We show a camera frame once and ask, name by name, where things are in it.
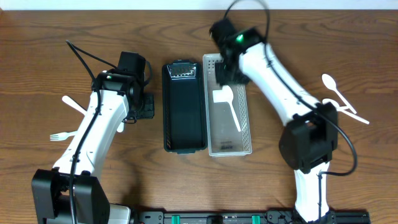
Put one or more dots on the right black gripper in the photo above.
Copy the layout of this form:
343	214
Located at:
230	73

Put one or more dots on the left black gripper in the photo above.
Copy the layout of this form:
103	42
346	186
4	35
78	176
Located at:
147	106

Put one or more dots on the white plastic spoon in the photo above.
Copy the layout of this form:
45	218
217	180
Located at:
352	115
70	102
227	96
330	83

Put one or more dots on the white plastic fork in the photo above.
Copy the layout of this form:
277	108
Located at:
120	127
62	136

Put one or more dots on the clear plastic basket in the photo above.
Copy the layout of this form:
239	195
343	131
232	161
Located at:
224	140

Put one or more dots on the white plastic spoon horizontal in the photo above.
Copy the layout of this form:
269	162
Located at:
341	108

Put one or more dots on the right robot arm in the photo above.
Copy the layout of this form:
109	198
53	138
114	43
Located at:
310	132

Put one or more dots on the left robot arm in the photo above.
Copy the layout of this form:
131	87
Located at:
71	192

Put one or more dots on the black plastic basket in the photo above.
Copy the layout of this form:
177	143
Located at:
184	116

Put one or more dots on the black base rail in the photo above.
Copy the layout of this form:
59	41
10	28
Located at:
268	217

